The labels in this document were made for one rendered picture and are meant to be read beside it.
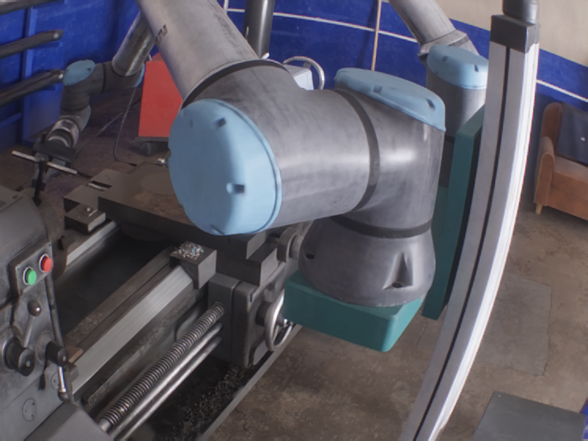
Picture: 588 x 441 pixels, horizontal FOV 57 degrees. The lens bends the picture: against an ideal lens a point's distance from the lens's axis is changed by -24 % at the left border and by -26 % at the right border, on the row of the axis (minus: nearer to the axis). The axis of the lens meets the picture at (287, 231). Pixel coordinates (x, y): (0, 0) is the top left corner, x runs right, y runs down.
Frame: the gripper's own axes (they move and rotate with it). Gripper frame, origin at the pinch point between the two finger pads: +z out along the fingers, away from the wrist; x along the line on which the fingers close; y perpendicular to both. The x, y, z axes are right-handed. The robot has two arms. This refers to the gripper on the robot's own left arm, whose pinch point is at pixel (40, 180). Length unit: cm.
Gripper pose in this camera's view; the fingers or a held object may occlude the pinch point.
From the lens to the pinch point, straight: 147.3
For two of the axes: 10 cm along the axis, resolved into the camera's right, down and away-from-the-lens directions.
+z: 0.0, 6.2, -7.9
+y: 3.9, -7.2, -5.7
